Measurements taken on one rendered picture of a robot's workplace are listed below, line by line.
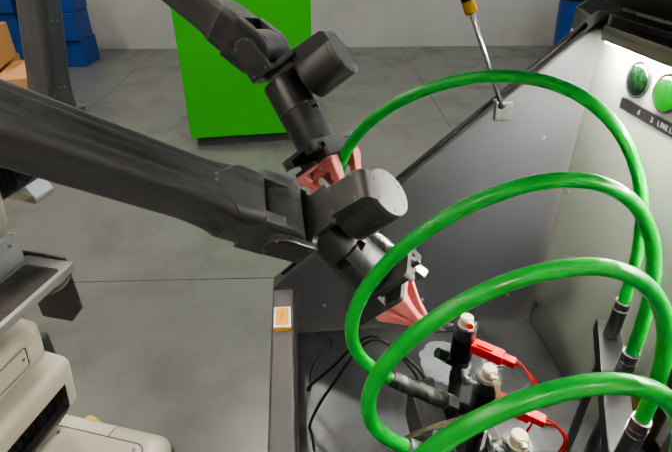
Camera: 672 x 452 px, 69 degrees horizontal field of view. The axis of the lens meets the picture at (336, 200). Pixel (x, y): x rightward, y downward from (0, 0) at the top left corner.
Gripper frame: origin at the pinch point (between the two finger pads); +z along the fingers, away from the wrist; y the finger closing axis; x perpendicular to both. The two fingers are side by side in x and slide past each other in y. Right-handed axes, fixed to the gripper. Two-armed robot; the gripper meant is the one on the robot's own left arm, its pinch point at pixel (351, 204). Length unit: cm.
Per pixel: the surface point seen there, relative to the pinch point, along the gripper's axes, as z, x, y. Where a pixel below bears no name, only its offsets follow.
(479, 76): -4.5, -23.0, 0.3
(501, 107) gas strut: -2.8, -15.6, 28.2
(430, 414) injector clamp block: 30.6, 6.3, 1.0
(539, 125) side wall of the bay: 2.7, -17.7, 34.2
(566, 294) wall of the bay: 31.9, -5.7, 37.6
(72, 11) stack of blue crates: -374, 400, 273
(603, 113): 5.5, -30.7, 4.6
